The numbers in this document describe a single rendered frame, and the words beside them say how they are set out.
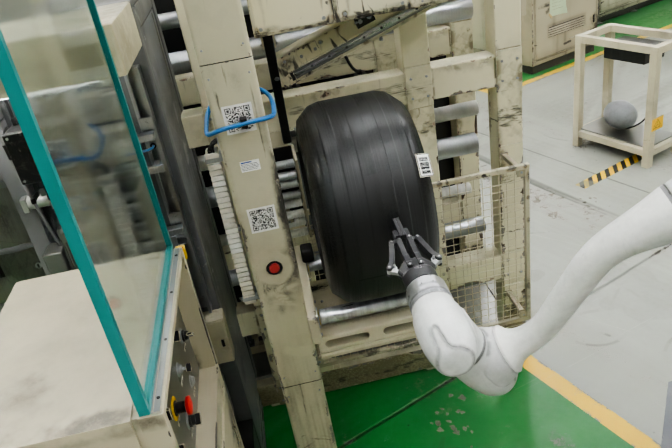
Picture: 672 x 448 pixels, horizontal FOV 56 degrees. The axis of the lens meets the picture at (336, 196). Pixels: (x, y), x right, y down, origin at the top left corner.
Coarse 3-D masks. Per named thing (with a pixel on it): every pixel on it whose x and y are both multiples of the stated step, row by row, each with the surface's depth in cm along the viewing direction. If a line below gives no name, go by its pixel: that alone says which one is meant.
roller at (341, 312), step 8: (392, 296) 180; (400, 296) 180; (344, 304) 180; (352, 304) 180; (360, 304) 179; (368, 304) 179; (376, 304) 179; (384, 304) 179; (392, 304) 180; (400, 304) 180; (320, 312) 179; (328, 312) 178; (336, 312) 178; (344, 312) 178; (352, 312) 179; (360, 312) 179; (368, 312) 179; (376, 312) 180; (328, 320) 178; (336, 320) 179
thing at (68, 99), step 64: (0, 0) 80; (64, 0) 108; (0, 64) 77; (64, 64) 100; (64, 128) 94; (128, 128) 135; (64, 192) 87; (128, 192) 124; (128, 256) 114; (128, 320) 106; (128, 384) 101
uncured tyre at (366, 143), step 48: (384, 96) 168; (336, 144) 156; (384, 144) 155; (336, 192) 152; (384, 192) 152; (432, 192) 157; (336, 240) 155; (384, 240) 155; (432, 240) 159; (336, 288) 167; (384, 288) 166
